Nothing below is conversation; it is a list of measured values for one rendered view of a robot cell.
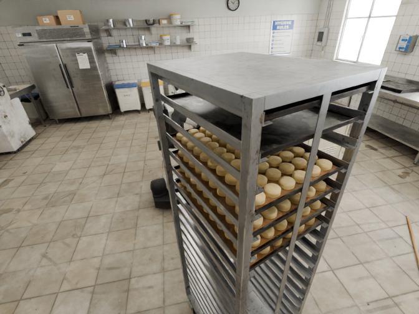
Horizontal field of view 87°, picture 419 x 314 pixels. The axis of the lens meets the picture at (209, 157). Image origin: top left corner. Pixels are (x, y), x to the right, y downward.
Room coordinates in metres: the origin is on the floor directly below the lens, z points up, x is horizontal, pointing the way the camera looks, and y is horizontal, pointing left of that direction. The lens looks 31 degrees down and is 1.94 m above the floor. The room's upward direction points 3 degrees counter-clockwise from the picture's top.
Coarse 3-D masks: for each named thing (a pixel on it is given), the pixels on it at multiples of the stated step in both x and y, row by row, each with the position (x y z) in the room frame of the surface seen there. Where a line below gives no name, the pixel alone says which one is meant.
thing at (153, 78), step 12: (156, 84) 0.94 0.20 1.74; (156, 96) 0.93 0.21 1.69; (156, 108) 0.93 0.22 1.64; (168, 156) 0.94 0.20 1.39; (168, 168) 0.93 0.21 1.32; (168, 180) 0.93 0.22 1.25; (168, 192) 0.95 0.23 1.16; (180, 228) 0.94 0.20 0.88; (180, 240) 0.94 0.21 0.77; (180, 252) 0.93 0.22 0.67
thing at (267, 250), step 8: (184, 184) 0.92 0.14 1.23; (192, 200) 0.81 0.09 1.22; (200, 208) 0.75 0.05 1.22; (208, 216) 0.70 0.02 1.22; (216, 224) 0.65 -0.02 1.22; (304, 224) 0.63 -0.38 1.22; (312, 224) 0.63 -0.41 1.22; (224, 240) 0.57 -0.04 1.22; (280, 240) 0.54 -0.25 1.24; (288, 240) 0.55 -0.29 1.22; (232, 248) 0.53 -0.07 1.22; (272, 248) 0.52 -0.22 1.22; (256, 256) 0.48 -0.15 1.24; (264, 256) 0.49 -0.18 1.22
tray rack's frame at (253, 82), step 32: (160, 64) 0.88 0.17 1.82; (192, 64) 0.85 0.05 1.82; (224, 64) 0.82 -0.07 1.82; (256, 64) 0.79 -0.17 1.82; (288, 64) 0.76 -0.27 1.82; (320, 64) 0.73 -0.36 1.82; (352, 64) 0.70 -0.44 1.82; (224, 96) 0.48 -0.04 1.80; (256, 96) 0.41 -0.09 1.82; (288, 96) 0.45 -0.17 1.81; (256, 128) 0.41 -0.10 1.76; (320, 128) 0.53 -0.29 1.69; (352, 128) 0.65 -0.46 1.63; (256, 160) 0.41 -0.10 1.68; (352, 160) 0.63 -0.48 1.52; (288, 256) 0.52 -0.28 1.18; (320, 256) 0.63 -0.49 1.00
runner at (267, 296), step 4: (252, 280) 0.92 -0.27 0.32; (256, 280) 0.92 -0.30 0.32; (256, 284) 0.89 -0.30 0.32; (260, 284) 0.88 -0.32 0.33; (260, 288) 0.86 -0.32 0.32; (264, 288) 0.85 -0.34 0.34; (264, 292) 0.84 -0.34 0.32; (264, 296) 0.81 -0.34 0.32; (268, 296) 0.81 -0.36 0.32; (268, 300) 0.78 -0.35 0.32; (272, 300) 0.78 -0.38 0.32; (272, 304) 0.76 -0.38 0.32; (280, 308) 0.72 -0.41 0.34; (280, 312) 0.71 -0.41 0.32
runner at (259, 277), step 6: (252, 270) 0.94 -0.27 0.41; (258, 276) 0.90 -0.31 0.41; (264, 282) 0.85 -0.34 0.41; (270, 288) 0.81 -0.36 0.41; (270, 294) 0.78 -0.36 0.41; (276, 294) 0.76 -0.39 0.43; (276, 300) 0.74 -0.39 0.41; (282, 300) 0.72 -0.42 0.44; (282, 306) 0.70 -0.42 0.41; (288, 312) 0.67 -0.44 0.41
